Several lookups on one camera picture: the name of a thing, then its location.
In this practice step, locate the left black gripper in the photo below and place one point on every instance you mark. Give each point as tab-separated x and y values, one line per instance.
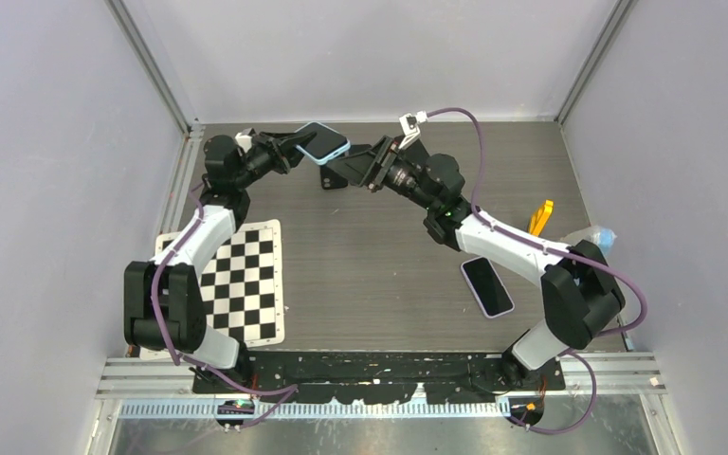
284	155

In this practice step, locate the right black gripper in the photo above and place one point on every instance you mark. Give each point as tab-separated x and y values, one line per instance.
369	169

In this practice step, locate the black camera-hole case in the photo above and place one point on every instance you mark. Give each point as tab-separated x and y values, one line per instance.
330	180

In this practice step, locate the phone with blue case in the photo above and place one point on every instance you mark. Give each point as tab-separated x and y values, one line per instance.
325	143

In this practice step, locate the phone with lilac case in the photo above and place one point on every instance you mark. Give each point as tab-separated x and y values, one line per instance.
487	288

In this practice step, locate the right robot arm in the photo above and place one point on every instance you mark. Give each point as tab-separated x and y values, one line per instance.
580	297

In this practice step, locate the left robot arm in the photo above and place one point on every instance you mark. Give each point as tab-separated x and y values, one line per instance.
162	300

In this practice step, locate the checkerboard calibration mat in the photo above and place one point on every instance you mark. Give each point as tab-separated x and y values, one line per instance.
239	293

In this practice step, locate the yellow plastic tool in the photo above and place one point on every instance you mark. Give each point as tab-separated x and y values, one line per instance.
540	218

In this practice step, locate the blue plastic bag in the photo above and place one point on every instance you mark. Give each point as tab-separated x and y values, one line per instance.
602	237

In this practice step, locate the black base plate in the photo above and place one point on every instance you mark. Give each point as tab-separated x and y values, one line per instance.
375	378

